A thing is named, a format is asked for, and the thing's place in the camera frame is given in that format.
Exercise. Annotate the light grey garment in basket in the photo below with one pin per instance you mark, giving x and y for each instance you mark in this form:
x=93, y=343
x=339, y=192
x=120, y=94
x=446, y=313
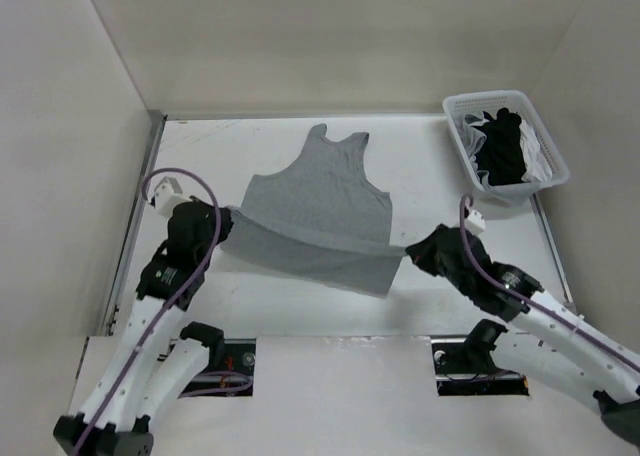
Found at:
x=472, y=137

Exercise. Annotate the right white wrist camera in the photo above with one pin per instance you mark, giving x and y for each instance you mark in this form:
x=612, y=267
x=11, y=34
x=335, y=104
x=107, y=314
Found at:
x=474, y=221

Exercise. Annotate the white tank top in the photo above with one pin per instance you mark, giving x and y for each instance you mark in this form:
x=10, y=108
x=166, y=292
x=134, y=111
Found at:
x=537, y=169

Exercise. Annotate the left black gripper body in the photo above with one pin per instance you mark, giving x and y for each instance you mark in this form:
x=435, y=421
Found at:
x=200, y=255

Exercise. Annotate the black tank top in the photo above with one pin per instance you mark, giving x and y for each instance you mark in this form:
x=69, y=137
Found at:
x=500, y=157

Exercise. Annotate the white plastic basket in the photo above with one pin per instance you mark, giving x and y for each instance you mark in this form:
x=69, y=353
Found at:
x=457, y=106

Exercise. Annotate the grey tank top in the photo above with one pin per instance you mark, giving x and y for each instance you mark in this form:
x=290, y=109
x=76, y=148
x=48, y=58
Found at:
x=319, y=219

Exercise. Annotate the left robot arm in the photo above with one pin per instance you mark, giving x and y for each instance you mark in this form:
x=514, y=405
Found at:
x=159, y=351

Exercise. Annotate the metal table edge rail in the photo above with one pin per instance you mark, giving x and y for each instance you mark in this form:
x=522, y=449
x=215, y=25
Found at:
x=112, y=302

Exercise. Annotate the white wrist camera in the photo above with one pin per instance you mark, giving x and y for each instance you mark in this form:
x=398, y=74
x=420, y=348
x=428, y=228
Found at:
x=474, y=221
x=167, y=195

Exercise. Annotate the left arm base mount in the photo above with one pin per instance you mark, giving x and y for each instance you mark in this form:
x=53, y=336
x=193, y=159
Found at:
x=228, y=375

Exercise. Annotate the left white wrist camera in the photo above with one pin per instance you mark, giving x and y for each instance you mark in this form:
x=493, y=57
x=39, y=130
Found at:
x=167, y=195

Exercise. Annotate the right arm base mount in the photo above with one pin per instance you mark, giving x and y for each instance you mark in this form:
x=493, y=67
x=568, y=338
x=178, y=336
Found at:
x=450, y=371

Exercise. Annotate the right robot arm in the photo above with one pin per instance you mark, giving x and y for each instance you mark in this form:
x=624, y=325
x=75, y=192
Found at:
x=527, y=331

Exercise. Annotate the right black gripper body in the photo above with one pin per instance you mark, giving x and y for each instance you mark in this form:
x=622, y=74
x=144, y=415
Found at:
x=450, y=274

